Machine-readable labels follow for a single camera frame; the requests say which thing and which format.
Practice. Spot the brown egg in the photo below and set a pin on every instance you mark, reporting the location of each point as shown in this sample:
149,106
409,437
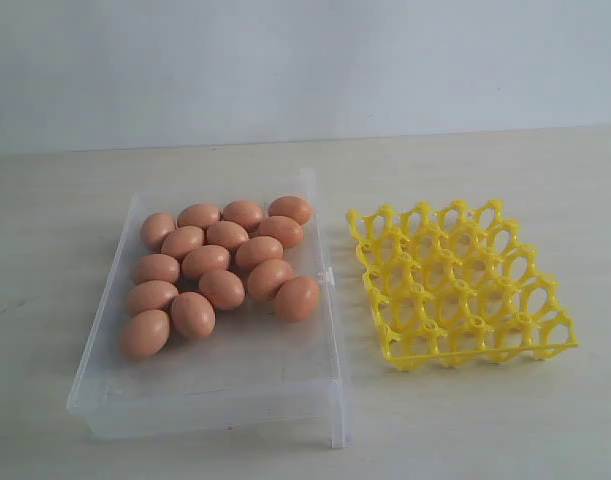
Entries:
256,251
226,234
223,289
182,241
296,299
294,207
155,229
150,295
266,278
282,228
193,315
199,215
156,267
245,213
145,334
204,259

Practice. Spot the yellow plastic egg rack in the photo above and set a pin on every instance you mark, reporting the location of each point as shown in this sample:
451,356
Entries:
455,285

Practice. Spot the clear plastic tray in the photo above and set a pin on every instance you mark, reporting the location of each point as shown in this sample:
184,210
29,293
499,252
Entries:
253,368

